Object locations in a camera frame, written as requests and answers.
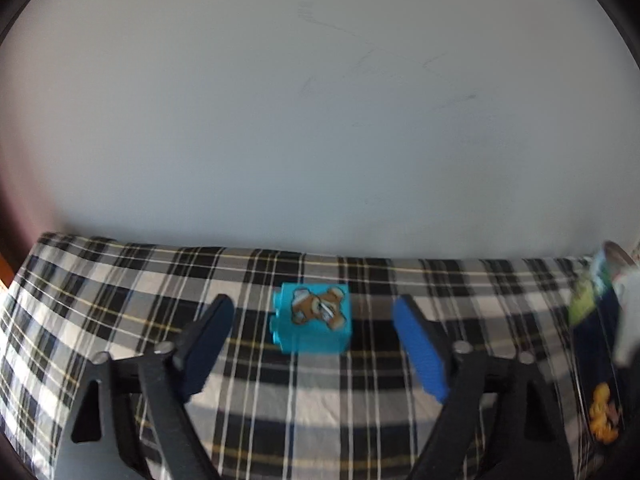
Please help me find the green packet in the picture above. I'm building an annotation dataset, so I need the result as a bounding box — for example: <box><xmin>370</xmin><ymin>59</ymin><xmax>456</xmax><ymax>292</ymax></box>
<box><xmin>570</xmin><ymin>270</ymin><xmax>608</xmax><ymax>326</ymax></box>

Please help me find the round dark blue cookie tin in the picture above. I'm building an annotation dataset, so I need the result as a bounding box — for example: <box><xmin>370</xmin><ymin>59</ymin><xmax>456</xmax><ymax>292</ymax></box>
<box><xmin>570</xmin><ymin>241</ymin><xmax>640</xmax><ymax>446</ymax></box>

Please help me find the teal toy block bear print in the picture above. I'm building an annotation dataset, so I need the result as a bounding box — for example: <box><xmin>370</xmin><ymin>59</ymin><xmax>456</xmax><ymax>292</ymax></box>
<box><xmin>270</xmin><ymin>282</ymin><xmax>353</xmax><ymax>356</ymax></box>

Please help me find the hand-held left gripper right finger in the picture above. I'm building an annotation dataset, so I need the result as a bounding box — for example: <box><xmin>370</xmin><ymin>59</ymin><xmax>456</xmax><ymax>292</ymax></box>
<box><xmin>392</xmin><ymin>294</ymin><xmax>576</xmax><ymax>480</ymax></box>

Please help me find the black and white plaid sheet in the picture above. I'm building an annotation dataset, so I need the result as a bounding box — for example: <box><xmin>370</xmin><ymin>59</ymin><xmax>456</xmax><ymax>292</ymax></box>
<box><xmin>0</xmin><ymin>232</ymin><xmax>626</xmax><ymax>480</ymax></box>

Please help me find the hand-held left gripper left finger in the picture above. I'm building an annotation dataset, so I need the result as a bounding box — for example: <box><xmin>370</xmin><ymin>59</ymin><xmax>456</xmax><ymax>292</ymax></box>
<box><xmin>52</xmin><ymin>294</ymin><xmax>236</xmax><ymax>480</ymax></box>

